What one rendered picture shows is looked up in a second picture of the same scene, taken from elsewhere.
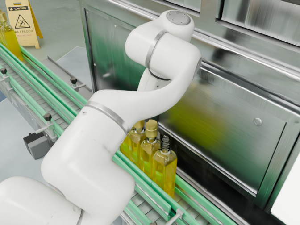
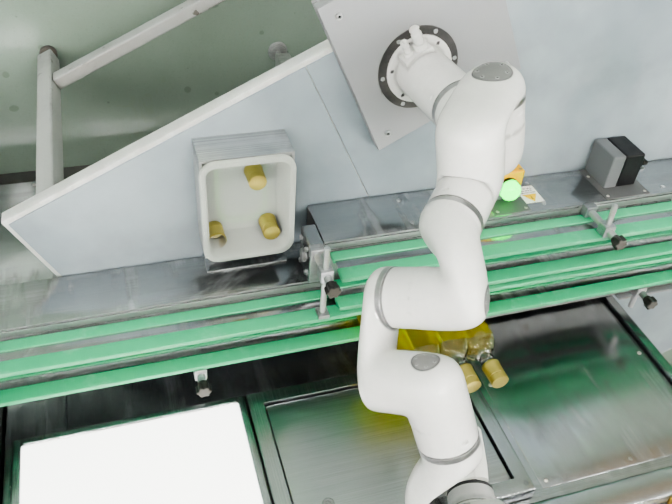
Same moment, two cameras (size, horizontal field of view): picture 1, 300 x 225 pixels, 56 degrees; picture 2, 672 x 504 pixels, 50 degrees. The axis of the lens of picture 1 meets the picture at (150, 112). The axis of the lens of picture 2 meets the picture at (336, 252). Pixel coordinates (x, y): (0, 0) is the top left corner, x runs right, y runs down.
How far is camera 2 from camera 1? 0.65 m
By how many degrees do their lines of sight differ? 20
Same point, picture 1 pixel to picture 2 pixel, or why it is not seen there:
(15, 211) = (443, 309)
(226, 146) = (340, 433)
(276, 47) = not seen: outside the picture
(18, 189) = (462, 325)
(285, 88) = not seen: outside the picture
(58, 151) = (449, 404)
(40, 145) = (604, 171)
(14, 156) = (635, 110)
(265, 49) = not seen: outside the picture
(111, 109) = (444, 465)
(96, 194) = (386, 391)
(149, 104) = (420, 488)
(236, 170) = (307, 413)
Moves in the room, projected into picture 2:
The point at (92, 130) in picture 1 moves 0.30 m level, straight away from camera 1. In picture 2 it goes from (440, 440) to (591, 454)
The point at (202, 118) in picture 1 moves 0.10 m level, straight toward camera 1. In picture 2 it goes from (394, 442) to (371, 422)
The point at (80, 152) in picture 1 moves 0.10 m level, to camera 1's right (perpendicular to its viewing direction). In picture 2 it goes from (429, 418) to (373, 463)
